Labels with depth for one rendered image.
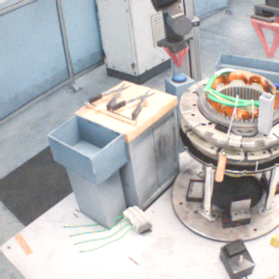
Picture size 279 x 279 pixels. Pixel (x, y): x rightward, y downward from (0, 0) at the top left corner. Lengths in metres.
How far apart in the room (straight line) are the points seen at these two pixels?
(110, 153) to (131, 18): 2.29
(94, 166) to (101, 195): 0.12
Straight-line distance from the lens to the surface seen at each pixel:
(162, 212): 1.05
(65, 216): 1.09
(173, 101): 0.97
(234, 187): 1.12
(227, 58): 1.26
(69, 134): 0.97
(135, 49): 3.16
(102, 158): 0.84
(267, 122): 0.78
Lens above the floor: 1.56
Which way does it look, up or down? 36 degrees down
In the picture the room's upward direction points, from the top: 8 degrees counter-clockwise
